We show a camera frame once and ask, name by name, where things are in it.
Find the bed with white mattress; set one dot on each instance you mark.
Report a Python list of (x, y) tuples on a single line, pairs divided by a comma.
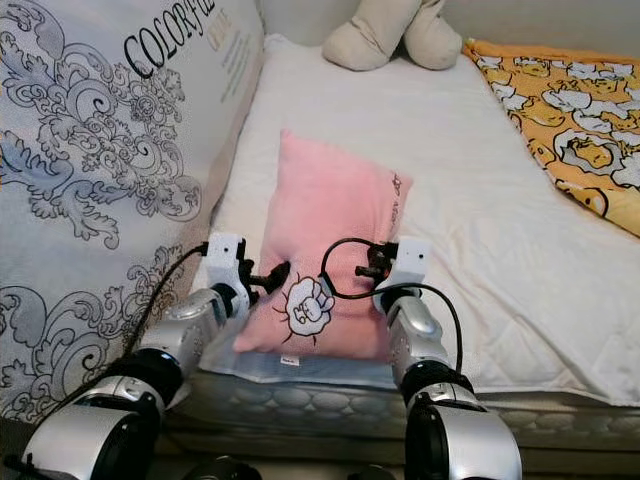
[(510, 270)]

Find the beige plush toy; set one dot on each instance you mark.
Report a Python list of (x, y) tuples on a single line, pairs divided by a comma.
[(390, 35)]

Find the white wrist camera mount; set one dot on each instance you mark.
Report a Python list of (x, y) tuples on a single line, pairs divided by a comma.
[(410, 266), (226, 265)]

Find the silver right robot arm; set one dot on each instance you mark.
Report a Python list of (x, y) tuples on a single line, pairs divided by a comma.
[(440, 390)]

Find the dark robot leg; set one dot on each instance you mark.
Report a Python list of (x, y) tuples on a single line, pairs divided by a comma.
[(222, 470), (370, 474)]

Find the pink pillow with fist print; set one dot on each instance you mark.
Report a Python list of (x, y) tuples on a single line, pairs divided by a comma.
[(325, 210)]

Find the dark robot right leg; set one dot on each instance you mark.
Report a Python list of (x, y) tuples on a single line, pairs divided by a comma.
[(370, 474)]

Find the dark robot left leg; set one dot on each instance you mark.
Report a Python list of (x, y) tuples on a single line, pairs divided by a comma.
[(222, 470)]

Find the white ornament printed panel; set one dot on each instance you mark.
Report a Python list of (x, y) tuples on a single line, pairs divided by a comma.
[(100, 150)]

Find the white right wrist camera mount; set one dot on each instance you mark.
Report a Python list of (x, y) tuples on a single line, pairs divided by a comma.
[(410, 266)]

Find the yellow cartoon egg blanket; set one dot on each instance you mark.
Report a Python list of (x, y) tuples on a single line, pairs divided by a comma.
[(570, 120)]

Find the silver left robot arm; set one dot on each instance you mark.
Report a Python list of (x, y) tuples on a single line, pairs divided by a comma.
[(160, 370)]

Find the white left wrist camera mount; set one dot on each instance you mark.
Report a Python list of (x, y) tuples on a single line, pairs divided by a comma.
[(226, 265)]

